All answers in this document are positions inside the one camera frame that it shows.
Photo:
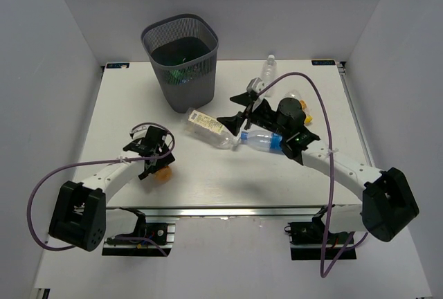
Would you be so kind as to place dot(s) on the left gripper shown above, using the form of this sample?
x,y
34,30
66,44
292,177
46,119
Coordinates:
x,y
162,162

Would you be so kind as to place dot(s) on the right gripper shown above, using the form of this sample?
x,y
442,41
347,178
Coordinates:
x,y
233,123

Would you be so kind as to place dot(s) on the orange juice bottle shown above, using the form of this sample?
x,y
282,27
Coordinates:
x,y
164,174

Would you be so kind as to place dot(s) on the clear bottle blue label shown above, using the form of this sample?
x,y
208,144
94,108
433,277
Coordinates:
x,y
262,140

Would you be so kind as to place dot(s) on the large clear labelled bottle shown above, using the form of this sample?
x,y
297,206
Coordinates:
x,y
207,129

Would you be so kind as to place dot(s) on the clear bottle white cap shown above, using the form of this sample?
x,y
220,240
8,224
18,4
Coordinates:
x,y
269,70

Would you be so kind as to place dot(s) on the clear bottle yellow cap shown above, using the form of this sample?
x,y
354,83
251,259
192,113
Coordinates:
x,y
297,95

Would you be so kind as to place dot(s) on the green plastic bottle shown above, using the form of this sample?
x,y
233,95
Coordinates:
x,y
186,74

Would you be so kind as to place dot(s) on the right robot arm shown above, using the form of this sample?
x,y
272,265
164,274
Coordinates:
x,y
387,202

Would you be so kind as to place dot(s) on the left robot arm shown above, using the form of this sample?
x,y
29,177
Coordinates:
x,y
80,213

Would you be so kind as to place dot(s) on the grey mesh waste bin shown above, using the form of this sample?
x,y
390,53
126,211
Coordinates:
x,y
183,53

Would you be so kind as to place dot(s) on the right blue table sticker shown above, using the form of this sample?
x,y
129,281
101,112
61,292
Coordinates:
x,y
323,62

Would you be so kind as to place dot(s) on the blue table sticker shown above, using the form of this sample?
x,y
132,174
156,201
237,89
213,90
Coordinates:
x,y
323,62
121,65

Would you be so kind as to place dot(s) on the left blue table sticker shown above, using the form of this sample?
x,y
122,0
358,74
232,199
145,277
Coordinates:
x,y
121,65

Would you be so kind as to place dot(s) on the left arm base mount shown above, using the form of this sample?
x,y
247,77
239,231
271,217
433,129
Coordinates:
x,y
132,233

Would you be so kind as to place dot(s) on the aluminium table front rail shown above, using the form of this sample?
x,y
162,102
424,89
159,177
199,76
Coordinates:
x,y
221,212

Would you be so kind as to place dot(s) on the aluminium table rail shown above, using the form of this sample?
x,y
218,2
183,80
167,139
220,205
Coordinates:
x,y
366,150
221,212

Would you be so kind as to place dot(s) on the aluminium table right rail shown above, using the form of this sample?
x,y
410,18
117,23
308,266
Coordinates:
x,y
366,150

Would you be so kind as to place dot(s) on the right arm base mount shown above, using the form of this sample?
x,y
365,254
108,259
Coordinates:
x,y
306,227

